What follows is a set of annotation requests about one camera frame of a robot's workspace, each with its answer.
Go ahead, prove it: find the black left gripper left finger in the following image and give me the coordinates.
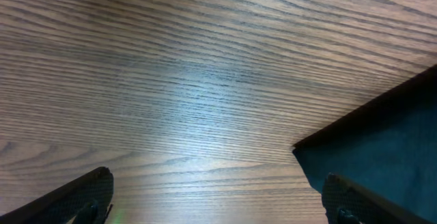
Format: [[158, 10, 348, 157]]
[[1, 167, 114, 224]]

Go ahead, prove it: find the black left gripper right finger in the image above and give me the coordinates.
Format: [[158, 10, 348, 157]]
[[322, 173, 432, 224]]

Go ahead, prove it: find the black t-shirt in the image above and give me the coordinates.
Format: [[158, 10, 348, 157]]
[[293, 67, 436, 223]]

